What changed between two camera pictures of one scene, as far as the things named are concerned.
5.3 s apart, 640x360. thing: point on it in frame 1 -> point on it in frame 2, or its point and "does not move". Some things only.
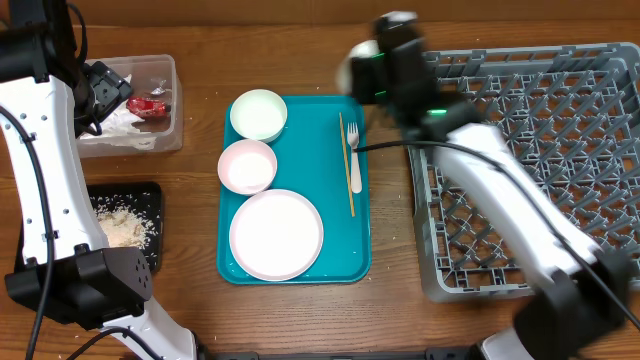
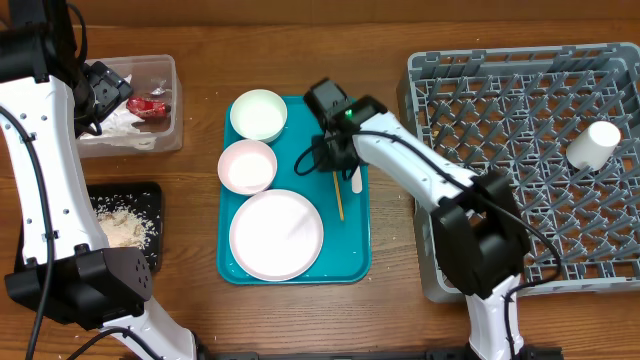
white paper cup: [362, 49] -> [590, 149]
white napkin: [117, 131] does not move
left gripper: [111, 88] does not move
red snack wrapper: [147, 107] does not move
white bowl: [259, 115] does not move
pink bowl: [247, 167] does not move
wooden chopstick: [349, 181] -> [338, 197]
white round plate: [276, 235] does not move
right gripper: [361, 71] -> [323, 162]
